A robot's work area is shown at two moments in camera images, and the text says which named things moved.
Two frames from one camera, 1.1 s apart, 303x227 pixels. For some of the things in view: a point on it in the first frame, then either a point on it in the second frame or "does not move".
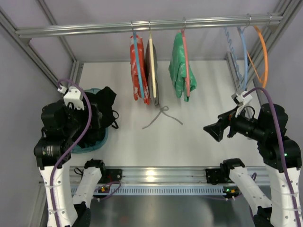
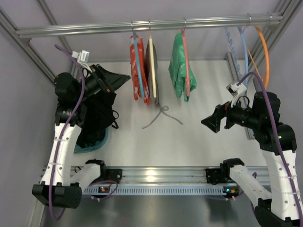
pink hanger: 185,58 does not move
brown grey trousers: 148,73 does not move
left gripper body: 95,116 → 104,84
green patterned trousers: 177,69 does not move
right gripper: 229,124 → 227,117
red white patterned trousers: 135,86 does not move
